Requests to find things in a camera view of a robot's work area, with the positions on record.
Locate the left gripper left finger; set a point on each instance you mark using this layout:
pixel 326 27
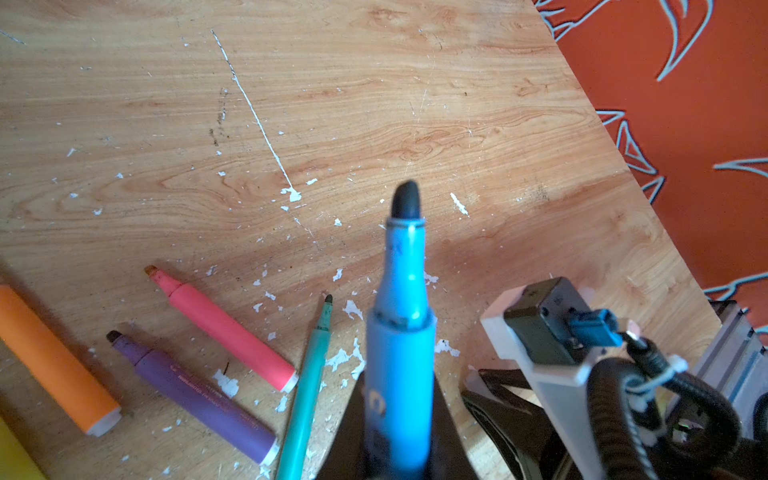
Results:
pixel 346 458

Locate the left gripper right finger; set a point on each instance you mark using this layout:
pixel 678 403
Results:
pixel 448 459

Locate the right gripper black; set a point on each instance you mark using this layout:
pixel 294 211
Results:
pixel 520 429

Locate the blue marker pen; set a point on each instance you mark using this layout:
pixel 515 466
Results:
pixel 400 338

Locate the pink marker pen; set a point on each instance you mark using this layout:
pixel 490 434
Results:
pixel 229 333

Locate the orange marker pen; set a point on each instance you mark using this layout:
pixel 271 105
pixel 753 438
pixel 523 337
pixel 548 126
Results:
pixel 84 399

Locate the yellow marker pen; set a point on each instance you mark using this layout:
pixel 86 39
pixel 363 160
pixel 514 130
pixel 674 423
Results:
pixel 16 463

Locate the green marker pen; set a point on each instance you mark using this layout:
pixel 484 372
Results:
pixel 304 404

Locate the purple marker pen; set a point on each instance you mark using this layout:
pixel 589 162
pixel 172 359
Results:
pixel 199 398

